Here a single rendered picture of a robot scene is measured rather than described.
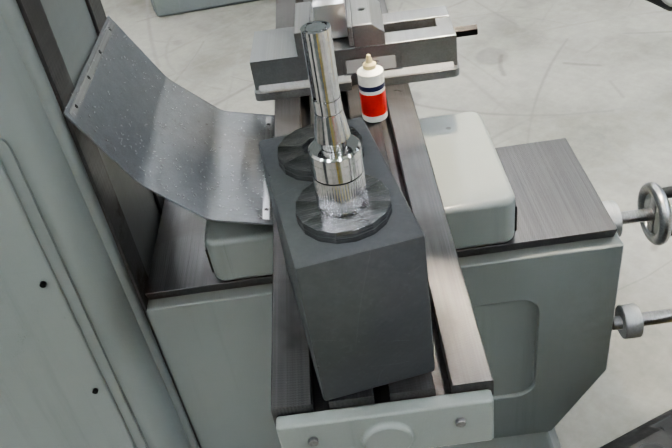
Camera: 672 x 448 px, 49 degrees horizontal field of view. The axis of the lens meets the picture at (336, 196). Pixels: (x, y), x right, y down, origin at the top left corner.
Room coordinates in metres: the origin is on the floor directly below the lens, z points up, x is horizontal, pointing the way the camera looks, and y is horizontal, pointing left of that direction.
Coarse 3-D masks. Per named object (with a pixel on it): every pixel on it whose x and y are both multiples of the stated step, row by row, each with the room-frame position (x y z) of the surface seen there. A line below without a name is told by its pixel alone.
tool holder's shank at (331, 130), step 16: (304, 32) 0.54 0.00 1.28; (320, 32) 0.54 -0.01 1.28; (304, 48) 0.54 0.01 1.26; (320, 48) 0.53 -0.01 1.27; (320, 64) 0.53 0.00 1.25; (320, 80) 0.53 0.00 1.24; (336, 80) 0.54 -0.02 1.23; (320, 96) 0.54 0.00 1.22; (336, 96) 0.54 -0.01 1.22; (320, 112) 0.54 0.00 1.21; (336, 112) 0.54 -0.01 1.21; (320, 128) 0.54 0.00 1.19; (336, 128) 0.53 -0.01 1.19; (320, 144) 0.55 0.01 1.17; (336, 144) 0.53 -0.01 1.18
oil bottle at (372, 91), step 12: (360, 72) 1.00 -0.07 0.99; (372, 72) 1.00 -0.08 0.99; (360, 84) 1.00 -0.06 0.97; (372, 84) 0.99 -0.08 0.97; (384, 84) 1.00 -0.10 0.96; (360, 96) 1.01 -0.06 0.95; (372, 96) 0.99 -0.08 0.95; (384, 96) 1.00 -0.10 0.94; (372, 108) 0.99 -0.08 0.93; (384, 108) 1.00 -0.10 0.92; (372, 120) 0.99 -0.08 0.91
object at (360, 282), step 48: (288, 144) 0.66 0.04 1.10; (288, 192) 0.59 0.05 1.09; (384, 192) 0.55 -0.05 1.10; (288, 240) 0.52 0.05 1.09; (336, 240) 0.50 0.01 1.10; (384, 240) 0.50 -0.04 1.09; (336, 288) 0.48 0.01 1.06; (384, 288) 0.49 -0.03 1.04; (336, 336) 0.48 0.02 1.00; (384, 336) 0.49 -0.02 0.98; (432, 336) 0.50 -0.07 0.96; (336, 384) 0.48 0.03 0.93; (384, 384) 0.49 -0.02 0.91
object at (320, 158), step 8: (352, 136) 0.55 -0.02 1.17; (312, 144) 0.55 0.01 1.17; (352, 144) 0.54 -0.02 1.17; (360, 144) 0.54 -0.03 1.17; (312, 152) 0.54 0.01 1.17; (320, 152) 0.54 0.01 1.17; (328, 152) 0.54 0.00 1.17; (336, 152) 0.53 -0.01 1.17; (344, 152) 0.53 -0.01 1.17; (352, 152) 0.53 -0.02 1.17; (360, 152) 0.54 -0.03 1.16; (312, 160) 0.53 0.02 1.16; (320, 160) 0.53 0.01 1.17; (328, 160) 0.52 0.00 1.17; (336, 160) 0.52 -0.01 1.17; (344, 160) 0.52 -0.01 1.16; (352, 160) 0.53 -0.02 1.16; (320, 168) 0.53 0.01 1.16; (328, 168) 0.52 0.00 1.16; (336, 168) 0.52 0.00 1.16
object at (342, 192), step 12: (360, 156) 0.54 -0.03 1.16; (312, 168) 0.54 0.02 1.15; (348, 168) 0.52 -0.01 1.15; (360, 168) 0.53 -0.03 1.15; (324, 180) 0.53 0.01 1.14; (336, 180) 0.52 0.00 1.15; (348, 180) 0.52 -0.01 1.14; (360, 180) 0.53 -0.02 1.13; (324, 192) 0.53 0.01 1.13; (336, 192) 0.52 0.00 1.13; (348, 192) 0.52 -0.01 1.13; (360, 192) 0.53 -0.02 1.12; (324, 204) 0.53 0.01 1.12; (336, 204) 0.52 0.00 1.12; (348, 204) 0.52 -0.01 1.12; (360, 204) 0.53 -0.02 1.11; (336, 216) 0.52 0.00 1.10
